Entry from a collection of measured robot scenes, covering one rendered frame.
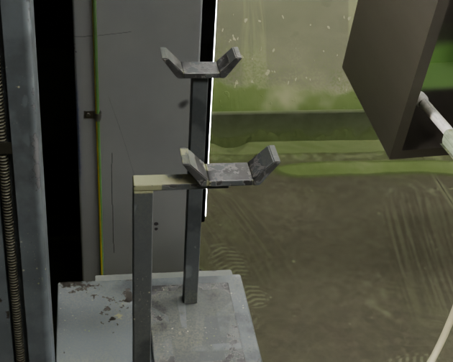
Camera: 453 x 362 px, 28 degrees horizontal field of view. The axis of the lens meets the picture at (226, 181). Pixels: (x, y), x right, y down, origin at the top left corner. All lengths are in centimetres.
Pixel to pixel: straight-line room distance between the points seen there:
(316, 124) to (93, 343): 197
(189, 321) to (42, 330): 20
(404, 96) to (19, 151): 131
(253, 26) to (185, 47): 159
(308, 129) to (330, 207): 37
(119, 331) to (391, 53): 117
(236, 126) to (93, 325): 187
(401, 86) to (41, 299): 126
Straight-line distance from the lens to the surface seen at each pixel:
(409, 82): 196
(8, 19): 74
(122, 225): 145
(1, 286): 88
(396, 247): 253
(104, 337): 103
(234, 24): 288
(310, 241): 249
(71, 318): 106
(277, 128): 289
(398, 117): 202
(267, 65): 288
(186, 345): 101
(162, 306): 106
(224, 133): 286
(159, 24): 129
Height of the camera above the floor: 148
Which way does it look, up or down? 32 degrees down
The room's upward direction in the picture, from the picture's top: 4 degrees clockwise
